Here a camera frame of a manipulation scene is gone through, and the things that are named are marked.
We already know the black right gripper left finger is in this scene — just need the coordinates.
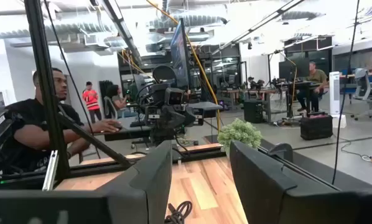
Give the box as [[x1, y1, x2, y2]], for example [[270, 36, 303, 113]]
[[0, 139, 174, 224]]

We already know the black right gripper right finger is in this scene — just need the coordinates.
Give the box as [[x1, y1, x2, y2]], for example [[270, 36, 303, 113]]
[[229, 139, 372, 224]]

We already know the black desk with keyboard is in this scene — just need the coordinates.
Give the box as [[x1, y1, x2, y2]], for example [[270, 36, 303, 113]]
[[103, 116, 152, 142]]

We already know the grey rounded clamp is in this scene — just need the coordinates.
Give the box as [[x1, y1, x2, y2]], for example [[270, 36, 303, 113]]
[[267, 142, 294, 163]]

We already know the person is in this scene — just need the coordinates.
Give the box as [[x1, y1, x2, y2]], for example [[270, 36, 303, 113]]
[[104, 84, 134, 119], [81, 81, 103, 124], [2, 67, 123, 174], [296, 60, 329, 113]]

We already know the black computer monitor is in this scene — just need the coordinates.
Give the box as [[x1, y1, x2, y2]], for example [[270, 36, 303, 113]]
[[169, 17, 192, 91]]

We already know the green artificial plant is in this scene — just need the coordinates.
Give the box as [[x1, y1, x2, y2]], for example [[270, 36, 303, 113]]
[[216, 118, 263, 154]]

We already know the black computer tower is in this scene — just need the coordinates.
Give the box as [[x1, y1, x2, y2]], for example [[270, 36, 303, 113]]
[[243, 99, 264, 124]]

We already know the black equipment case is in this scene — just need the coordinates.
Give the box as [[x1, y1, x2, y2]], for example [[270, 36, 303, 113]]
[[299, 113, 333, 141]]

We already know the white tower fan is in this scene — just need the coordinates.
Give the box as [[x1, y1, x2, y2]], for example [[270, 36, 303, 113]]
[[328, 71, 342, 116]]

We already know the grey office chair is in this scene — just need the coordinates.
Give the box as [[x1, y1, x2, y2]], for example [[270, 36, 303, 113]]
[[350, 68, 372, 123]]

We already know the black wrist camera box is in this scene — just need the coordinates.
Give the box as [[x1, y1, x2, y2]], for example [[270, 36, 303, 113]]
[[165, 87, 185, 106]]

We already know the black coiled cable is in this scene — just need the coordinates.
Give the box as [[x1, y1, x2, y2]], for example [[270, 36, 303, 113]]
[[164, 200, 193, 224]]

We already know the yellow hanging cable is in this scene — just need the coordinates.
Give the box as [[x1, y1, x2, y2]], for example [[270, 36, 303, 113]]
[[145, 0, 221, 133]]

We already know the black diagonal frame brace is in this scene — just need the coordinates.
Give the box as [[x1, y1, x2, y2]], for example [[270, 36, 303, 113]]
[[57, 104, 133, 167]]

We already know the silver aluminium bracket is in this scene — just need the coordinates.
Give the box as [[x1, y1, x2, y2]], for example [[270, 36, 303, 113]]
[[42, 149, 60, 192]]

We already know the black vertical frame post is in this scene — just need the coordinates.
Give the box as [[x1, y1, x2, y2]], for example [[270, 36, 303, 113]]
[[23, 0, 71, 182]]

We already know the black hanging cable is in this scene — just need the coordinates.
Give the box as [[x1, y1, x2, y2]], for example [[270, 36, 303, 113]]
[[331, 0, 361, 185]]

